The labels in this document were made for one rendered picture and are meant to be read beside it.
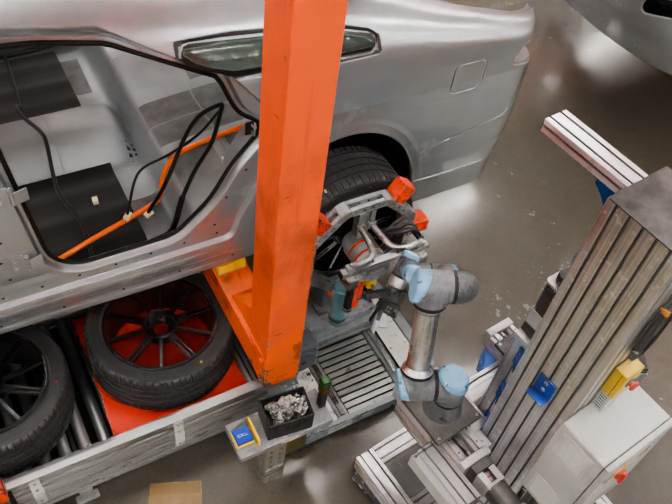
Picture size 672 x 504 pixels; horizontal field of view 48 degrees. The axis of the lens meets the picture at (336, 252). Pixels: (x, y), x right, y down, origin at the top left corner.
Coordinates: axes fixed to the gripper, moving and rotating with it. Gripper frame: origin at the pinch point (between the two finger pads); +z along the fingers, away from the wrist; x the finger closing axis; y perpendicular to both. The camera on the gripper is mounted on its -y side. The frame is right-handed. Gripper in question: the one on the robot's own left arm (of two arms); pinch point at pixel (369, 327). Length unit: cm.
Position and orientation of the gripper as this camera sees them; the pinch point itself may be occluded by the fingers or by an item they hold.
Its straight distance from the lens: 313.3
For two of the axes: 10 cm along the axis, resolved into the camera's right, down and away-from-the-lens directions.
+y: 9.1, 4.0, 1.3
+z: -4.2, 8.9, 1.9
